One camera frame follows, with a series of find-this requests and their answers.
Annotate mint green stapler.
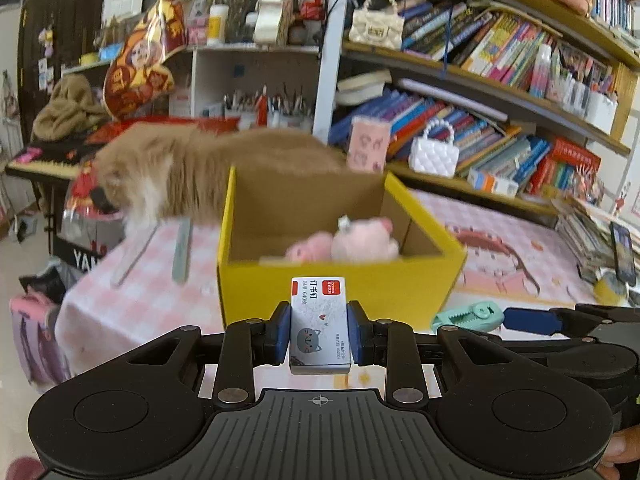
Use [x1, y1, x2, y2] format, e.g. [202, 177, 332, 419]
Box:
[432, 301, 504, 333]

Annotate yellow cardboard box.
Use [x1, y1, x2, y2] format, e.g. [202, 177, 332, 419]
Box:
[218, 168, 466, 330]

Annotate stack of booklets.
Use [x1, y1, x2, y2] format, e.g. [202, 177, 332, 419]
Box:
[551, 197, 639, 273]

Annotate white side shelf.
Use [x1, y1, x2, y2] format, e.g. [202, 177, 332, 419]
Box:
[167, 44, 320, 131]

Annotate large pink plush toy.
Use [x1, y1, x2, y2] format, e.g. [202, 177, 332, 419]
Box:
[331, 216, 399, 263]

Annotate row of books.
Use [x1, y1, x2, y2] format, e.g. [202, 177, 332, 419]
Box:
[328, 70, 604, 204]

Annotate cream pearl handbag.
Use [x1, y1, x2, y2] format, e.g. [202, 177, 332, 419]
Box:
[348, 0, 405, 51]

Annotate white quilted pearl handbag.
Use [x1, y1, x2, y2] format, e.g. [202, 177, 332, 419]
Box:
[408, 118, 460, 179]

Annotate red gold snack bag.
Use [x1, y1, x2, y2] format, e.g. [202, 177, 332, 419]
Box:
[103, 0, 188, 120]

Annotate electric keyboard piano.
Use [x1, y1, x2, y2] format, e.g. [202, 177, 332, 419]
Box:
[6, 143, 103, 180]

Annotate pink cartoon cup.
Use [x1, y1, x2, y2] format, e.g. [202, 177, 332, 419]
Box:
[346, 116, 392, 174]

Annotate orange white medicine box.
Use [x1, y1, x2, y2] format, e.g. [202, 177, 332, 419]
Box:
[468, 169, 518, 198]

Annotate orange fluffy cat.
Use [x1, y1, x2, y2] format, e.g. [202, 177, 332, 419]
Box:
[93, 124, 346, 236]

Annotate black smartphone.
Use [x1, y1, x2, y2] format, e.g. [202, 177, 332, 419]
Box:
[610, 222, 637, 287]

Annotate wooden bookshelf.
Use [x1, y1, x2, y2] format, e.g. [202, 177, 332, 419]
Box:
[312, 0, 639, 194]

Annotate grey ruler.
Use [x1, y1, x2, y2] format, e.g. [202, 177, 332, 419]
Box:
[171, 217, 193, 285]

